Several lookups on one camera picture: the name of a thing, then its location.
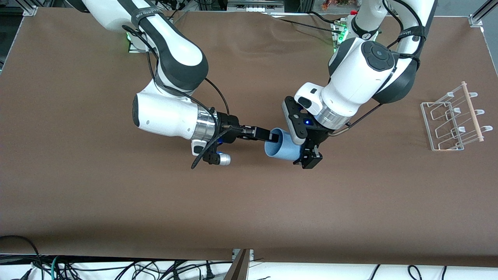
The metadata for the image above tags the blue plastic cup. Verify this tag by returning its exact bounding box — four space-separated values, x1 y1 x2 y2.
264 128 302 162

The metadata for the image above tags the white rack with wooden rod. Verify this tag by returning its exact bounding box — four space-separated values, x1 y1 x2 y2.
420 81 494 151

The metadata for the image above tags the white power strip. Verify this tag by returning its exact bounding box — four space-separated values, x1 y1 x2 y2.
228 0 284 13

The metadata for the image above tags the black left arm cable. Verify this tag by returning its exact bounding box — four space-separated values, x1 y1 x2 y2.
329 0 424 137

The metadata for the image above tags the black cable on table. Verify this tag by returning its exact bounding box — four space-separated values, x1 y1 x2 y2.
307 11 343 25
272 16 343 33

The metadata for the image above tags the brown table support post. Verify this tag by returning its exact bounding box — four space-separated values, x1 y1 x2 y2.
223 249 254 280

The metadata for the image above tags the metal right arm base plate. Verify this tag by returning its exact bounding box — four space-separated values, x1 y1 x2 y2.
128 33 156 54

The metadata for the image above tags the aluminium frame corner bracket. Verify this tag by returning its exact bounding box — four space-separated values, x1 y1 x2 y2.
21 0 39 17
468 0 498 28

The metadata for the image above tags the black looped floor cable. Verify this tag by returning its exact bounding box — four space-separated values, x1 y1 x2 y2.
0 235 40 273

